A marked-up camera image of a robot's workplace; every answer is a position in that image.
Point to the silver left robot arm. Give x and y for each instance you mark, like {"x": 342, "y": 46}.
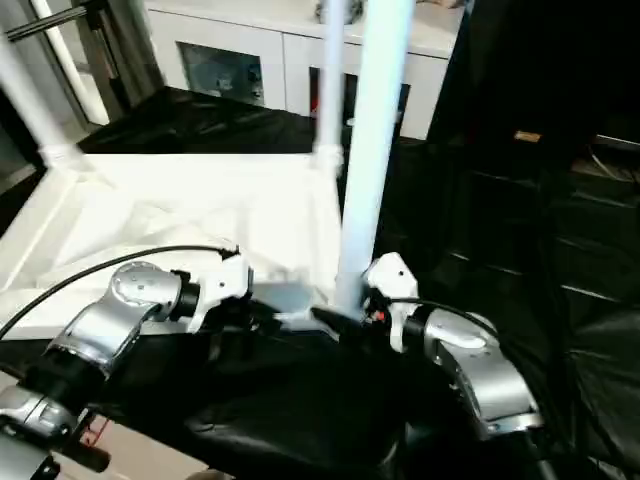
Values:
{"x": 100, "y": 330}

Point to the white glass-door cabinet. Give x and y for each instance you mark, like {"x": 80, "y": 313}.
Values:
{"x": 240, "y": 40}

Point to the black work mat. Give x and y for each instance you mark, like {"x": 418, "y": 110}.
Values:
{"x": 480, "y": 280}

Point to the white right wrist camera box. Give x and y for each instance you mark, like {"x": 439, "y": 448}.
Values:
{"x": 392, "y": 285}

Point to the small yellow label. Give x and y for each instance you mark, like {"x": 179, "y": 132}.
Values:
{"x": 527, "y": 136}

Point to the black metal table frame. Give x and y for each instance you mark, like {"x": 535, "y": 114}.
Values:
{"x": 85, "y": 445}

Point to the grey metal rack frame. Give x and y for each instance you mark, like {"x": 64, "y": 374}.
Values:
{"x": 60, "y": 45}

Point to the white plastic table top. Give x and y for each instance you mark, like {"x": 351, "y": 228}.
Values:
{"x": 150, "y": 210}

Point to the white plastic table leg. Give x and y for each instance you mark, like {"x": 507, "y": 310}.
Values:
{"x": 330, "y": 75}
{"x": 372, "y": 130}
{"x": 30, "y": 110}

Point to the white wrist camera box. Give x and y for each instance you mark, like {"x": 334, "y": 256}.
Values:
{"x": 392, "y": 285}
{"x": 222, "y": 282}

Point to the black flat device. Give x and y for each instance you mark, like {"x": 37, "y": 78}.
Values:
{"x": 615, "y": 145}

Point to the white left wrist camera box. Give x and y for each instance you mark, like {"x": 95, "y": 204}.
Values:
{"x": 222, "y": 282}

